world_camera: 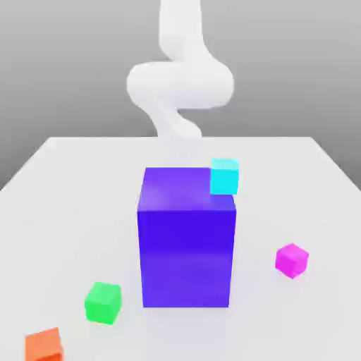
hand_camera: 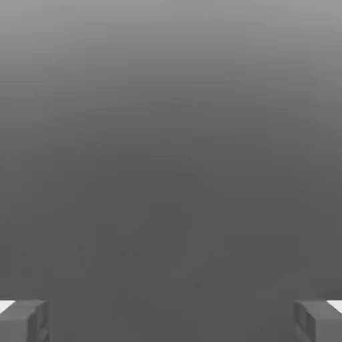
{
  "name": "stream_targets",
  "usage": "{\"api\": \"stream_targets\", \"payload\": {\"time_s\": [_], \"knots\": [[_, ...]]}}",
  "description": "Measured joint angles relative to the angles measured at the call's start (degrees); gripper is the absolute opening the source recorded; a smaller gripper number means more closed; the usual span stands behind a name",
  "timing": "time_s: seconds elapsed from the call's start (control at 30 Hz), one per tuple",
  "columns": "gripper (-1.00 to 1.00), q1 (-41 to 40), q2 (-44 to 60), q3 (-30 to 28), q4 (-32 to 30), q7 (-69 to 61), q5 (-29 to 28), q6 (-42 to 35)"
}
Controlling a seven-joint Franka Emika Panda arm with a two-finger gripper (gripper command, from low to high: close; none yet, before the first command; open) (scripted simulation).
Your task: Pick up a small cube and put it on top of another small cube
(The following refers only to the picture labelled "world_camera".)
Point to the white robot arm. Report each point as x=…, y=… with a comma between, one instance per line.
x=180, y=81

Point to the small cyan cube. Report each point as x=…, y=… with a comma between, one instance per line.
x=224, y=179

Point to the small magenta cube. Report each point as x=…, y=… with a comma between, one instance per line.
x=291, y=261

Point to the small green cube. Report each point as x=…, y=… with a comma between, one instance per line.
x=103, y=303

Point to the small orange cube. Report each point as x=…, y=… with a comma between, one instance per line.
x=42, y=345

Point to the large purple box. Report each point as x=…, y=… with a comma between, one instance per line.
x=186, y=253

